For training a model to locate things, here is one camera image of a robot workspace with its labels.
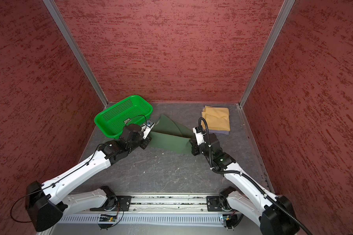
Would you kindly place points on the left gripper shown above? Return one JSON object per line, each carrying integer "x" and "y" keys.
{"x": 146, "y": 141}

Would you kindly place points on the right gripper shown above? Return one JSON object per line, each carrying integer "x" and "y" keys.
{"x": 195, "y": 151}

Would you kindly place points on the dark green skirt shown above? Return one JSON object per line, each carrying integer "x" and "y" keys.
{"x": 171, "y": 136}

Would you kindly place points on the lavender skirt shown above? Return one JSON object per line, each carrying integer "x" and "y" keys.
{"x": 219, "y": 132}

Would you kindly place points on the green plastic basket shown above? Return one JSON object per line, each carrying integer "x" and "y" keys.
{"x": 131, "y": 110}

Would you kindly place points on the yellow skirt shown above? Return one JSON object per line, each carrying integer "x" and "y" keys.
{"x": 217, "y": 118}

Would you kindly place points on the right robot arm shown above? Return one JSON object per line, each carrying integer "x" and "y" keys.
{"x": 273, "y": 214}

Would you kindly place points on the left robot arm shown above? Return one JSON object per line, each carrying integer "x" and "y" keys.
{"x": 47, "y": 203}

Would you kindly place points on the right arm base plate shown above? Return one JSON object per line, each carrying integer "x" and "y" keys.
{"x": 214, "y": 204}

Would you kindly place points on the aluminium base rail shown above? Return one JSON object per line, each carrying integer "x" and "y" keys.
{"x": 161, "y": 203}

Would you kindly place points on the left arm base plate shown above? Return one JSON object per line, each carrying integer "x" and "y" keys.
{"x": 125, "y": 202}

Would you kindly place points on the left aluminium corner post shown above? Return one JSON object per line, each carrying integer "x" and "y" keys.
{"x": 66, "y": 33}

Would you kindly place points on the aluminium corner post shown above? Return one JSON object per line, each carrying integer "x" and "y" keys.
{"x": 66, "y": 33}
{"x": 275, "y": 31}

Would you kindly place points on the white slotted cable duct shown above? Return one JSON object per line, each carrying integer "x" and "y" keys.
{"x": 212, "y": 220}

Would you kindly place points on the right aluminium corner post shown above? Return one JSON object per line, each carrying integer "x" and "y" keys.
{"x": 275, "y": 31}

